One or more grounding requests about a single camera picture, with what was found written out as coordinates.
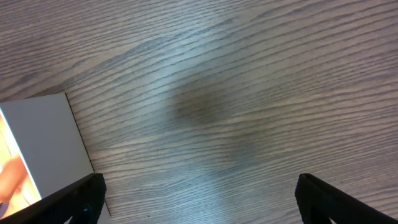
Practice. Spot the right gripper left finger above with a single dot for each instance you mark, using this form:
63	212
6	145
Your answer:
79	202

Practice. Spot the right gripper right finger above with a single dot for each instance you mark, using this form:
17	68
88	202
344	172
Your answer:
321	203

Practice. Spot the white cardboard box pink inside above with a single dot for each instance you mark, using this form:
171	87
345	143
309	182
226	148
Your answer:
41	152

